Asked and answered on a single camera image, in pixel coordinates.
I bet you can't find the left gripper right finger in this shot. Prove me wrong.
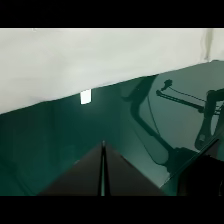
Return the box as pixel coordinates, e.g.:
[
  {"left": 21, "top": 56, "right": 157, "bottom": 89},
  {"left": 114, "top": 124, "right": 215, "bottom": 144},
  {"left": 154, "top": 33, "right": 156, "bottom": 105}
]
[{"left": 102, "top": 141, "right": 167, "bottom": 197}]

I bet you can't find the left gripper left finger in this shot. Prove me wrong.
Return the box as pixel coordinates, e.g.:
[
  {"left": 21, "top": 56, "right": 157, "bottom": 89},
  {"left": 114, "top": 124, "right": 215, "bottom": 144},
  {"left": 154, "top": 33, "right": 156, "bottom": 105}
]
[{"left": 39, "top": 141, "right": 105, "bottom": 197}]

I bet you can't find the white garment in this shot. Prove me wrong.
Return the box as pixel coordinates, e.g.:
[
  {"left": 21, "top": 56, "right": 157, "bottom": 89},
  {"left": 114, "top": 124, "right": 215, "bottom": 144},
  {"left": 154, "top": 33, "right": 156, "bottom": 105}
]
[{"left": 0, "top": 28, "right": 224, "bottom": 116}]

